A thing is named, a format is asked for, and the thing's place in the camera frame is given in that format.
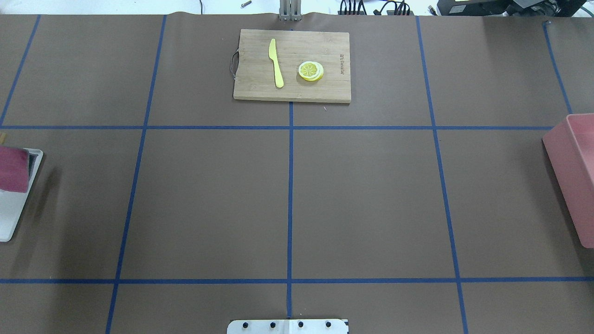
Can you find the pink and grey cleaning cloth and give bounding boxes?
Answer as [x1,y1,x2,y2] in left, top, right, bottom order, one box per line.
[0,146,38,193]

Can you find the yellow lemon slices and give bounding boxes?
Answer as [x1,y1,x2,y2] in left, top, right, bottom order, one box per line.
[297,61,324,82]

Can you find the bamboo cutting board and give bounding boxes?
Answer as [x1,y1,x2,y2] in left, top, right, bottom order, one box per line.
[233,28,352,104]

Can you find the yellow plastic knife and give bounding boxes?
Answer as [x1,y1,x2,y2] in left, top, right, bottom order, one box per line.
[268,38,284,89]

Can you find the black device at table edge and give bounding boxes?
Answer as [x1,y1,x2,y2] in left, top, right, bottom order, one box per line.
[437,0,587,17]

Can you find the pink plastic bin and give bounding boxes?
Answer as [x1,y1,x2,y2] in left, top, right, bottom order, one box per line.
[542,113,594,249]

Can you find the white rectangular tray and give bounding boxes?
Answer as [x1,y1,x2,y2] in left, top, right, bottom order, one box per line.
[0,148,44,242]

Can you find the grey metal camera post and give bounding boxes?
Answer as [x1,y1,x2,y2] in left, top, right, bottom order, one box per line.
[279,0,303,21]

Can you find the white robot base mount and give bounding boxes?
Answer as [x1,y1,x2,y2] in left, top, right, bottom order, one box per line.
[226,319,349,334]

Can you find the black cable bundle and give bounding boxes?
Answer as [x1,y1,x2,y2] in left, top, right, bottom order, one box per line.
[338,0,414,16]

